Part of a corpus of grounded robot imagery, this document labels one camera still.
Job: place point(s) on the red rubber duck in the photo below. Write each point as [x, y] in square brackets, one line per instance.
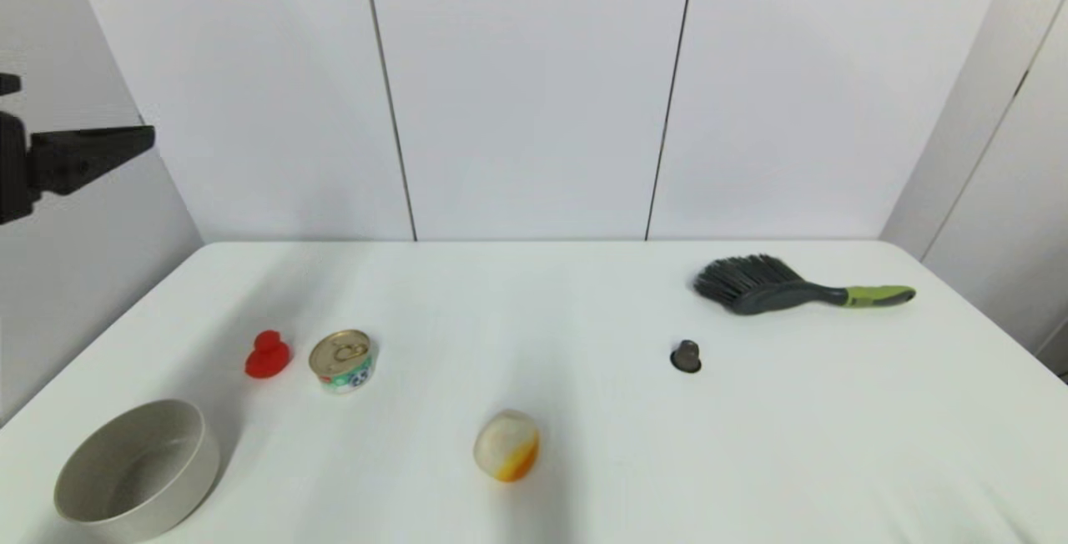
[267, 355]

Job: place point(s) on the small tin can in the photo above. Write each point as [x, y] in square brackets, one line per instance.
[342, 360]

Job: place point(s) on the dark coffee capsule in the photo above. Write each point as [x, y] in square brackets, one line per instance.
[686, 356]

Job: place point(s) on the grey-beige bowl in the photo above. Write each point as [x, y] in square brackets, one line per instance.
[133, 472]

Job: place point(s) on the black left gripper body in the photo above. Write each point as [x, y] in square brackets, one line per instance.
[12, 168]

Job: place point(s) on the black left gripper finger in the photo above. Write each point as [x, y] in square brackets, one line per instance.
[79, 156]

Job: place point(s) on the white and orange ball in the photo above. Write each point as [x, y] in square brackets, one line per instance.
[506, 445]

